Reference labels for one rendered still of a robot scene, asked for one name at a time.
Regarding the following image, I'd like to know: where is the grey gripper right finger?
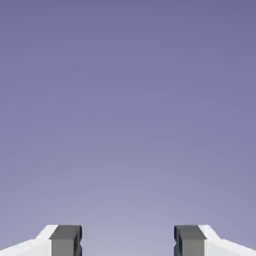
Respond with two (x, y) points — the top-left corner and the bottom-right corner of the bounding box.
(173, 224), (256, 256)

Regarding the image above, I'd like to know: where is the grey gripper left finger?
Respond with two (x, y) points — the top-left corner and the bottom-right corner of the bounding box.
(0, 224), (83, 256)

